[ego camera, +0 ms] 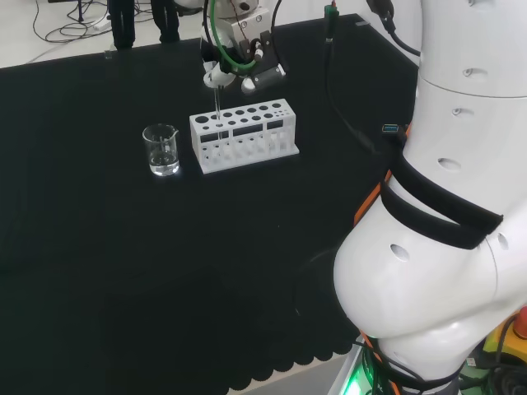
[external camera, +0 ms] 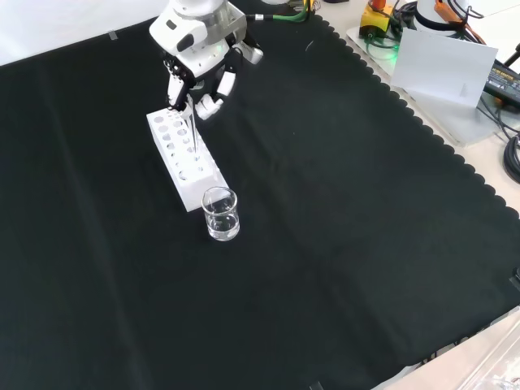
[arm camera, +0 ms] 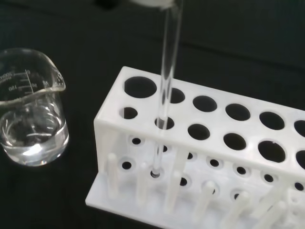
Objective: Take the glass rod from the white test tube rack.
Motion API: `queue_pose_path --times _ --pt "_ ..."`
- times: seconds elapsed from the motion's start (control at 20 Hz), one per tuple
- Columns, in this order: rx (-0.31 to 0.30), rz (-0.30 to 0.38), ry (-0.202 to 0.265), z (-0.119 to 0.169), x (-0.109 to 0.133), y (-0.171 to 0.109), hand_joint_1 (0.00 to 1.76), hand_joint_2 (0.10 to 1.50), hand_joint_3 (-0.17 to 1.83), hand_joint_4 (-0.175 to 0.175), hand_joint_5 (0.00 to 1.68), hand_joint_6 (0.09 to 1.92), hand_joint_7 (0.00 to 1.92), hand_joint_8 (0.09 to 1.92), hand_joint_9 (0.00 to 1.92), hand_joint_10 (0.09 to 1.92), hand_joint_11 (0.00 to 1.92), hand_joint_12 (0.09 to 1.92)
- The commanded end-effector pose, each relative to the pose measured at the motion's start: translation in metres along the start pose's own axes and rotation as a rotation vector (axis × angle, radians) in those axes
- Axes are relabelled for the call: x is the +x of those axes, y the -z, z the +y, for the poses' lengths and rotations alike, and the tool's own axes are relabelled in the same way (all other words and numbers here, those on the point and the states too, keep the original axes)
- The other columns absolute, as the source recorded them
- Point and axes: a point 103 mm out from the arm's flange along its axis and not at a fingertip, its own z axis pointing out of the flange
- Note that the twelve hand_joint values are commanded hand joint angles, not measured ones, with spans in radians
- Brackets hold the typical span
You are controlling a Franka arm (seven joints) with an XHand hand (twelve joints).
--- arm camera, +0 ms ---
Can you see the white test tube rack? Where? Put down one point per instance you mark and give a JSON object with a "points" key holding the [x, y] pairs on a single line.
{"points": [[214, 145]]}

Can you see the black bench cloth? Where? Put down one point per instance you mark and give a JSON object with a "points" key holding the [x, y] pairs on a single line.
{"points": [[238, 47]]}

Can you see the clear glass beaker with water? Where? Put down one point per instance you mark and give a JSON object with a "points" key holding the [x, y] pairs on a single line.
{"points": [[33, 143]]}

